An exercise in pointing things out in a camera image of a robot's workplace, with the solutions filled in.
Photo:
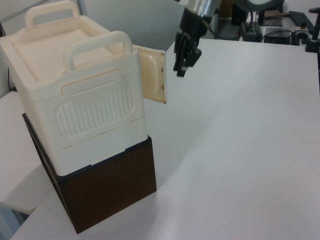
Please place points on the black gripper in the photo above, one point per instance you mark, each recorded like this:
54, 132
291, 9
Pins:
195, 23

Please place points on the amber-edged cream cabinet door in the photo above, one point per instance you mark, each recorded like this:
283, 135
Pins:
151, 75

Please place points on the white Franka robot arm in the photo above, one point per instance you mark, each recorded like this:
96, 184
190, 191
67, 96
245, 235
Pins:
202, 6

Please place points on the cream plastic storage cabinet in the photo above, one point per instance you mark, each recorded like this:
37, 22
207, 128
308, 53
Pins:
100, 82

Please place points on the black upright box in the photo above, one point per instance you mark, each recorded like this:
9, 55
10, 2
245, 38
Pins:
238, 12

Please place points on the small black device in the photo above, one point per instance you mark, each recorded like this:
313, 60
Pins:
252, 31

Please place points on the black electronics box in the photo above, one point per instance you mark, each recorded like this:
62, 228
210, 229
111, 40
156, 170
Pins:
278, 35

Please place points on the black keyboard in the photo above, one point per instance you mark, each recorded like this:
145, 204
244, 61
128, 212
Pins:
302, 17

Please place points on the dark brown wooden box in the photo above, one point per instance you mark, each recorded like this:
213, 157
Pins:
107, 190

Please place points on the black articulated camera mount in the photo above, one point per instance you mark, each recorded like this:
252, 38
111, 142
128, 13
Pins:
310, 43

